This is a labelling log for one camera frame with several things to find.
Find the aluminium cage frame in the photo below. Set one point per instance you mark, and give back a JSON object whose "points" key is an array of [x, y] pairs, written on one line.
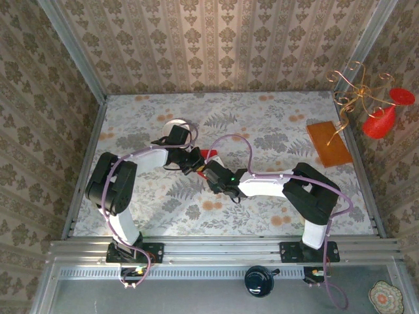
{"points": [[222, 248]]}

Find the small controller board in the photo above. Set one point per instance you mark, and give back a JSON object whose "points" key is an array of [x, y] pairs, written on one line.
{"points": [[316, 273], [132, 273]]}

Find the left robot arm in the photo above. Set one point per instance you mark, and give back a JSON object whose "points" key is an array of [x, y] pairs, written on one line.
{"points": [[109, 186]]}

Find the patterned decorative plate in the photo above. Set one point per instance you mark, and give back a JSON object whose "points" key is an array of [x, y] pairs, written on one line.
{"points": [[384, 297]]}

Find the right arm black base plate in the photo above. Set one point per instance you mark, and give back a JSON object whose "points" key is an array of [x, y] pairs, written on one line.
{"points": [[289, 252]]}

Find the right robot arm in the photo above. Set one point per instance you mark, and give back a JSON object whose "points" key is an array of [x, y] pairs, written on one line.
{"points": [[311, 196]]}

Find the red wine glass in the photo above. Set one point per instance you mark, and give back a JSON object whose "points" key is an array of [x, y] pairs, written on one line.
{"points": [[379, 124]]}

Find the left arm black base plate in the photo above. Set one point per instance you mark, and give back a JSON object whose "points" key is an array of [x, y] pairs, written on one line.
{"points": [[154, 252]]}

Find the orange wooden board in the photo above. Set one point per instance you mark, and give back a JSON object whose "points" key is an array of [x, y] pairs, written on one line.
{"points": [[329, 144]]}

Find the dark blue cup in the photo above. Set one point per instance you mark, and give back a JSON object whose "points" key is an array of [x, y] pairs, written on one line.
{"points": [[258, 281]]}

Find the white bowl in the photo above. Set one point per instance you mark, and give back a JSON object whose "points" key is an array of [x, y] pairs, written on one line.
{"points": [[176, 122]]}

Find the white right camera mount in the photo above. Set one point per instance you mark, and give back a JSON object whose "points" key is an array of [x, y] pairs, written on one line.
{"points": [[218, 161]]}

